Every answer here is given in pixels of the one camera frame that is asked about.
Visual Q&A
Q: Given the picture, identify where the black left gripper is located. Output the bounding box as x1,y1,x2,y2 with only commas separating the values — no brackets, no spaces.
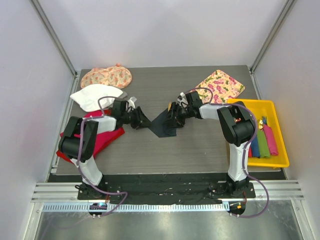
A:
121,107,154,130

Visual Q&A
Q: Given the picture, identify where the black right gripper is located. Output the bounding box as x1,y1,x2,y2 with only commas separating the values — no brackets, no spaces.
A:
162,102,194,129

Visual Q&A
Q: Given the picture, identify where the dark blue paper napkin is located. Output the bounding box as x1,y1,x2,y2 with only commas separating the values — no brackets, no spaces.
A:
149,108,177,138

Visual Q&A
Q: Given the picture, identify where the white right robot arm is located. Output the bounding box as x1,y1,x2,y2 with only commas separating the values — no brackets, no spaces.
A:
164,101,257,198

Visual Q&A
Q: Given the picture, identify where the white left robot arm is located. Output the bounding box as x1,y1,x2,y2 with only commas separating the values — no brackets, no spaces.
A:
58,106,151,200

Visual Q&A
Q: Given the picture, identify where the red rolled napkin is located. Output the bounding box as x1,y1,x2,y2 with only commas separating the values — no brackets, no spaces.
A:
248,147,253,158

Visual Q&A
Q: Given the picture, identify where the blue rolled napkin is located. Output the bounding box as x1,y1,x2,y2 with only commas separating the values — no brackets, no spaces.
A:
250,136,261,158

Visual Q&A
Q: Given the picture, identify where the grey cloth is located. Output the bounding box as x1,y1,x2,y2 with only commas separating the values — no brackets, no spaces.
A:
118,91,128,99

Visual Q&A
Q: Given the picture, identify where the magenta cloth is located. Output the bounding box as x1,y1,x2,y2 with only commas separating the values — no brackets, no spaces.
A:
59,111,125,157

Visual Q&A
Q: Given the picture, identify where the red cloth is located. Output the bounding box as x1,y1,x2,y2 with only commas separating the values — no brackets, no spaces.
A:
55,108,125,166

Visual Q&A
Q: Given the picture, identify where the floral fabric pouch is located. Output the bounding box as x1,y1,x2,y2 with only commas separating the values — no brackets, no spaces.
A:
80,63,133,89

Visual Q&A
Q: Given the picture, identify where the white cloth bag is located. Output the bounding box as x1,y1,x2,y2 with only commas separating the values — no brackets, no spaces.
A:
70,84,123,113

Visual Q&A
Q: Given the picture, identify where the floral pattern tray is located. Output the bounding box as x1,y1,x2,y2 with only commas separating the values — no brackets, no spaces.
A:
195,69,245,104

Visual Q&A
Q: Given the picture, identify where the yellow plastic bin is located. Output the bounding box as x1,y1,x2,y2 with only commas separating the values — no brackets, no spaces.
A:
227,98,290,168

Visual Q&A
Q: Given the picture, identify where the iridescent metal spoon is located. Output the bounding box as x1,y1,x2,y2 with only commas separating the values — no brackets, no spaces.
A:
258,119,264,130

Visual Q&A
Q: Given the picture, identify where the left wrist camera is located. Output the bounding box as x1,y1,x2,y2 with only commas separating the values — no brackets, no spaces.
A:
111,96,137,117

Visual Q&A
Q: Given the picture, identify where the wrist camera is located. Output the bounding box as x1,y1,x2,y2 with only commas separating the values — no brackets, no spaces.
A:
111,96,137,117
177,90,203,108

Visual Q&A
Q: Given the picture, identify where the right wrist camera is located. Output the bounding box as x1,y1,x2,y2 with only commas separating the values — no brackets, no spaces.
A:
177,90,203,108

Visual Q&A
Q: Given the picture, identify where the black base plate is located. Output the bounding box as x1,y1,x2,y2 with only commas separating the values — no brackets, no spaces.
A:
75,173,256,205

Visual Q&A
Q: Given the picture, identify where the aluminium front rail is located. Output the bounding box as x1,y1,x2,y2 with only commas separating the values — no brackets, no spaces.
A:
31,180,304,216

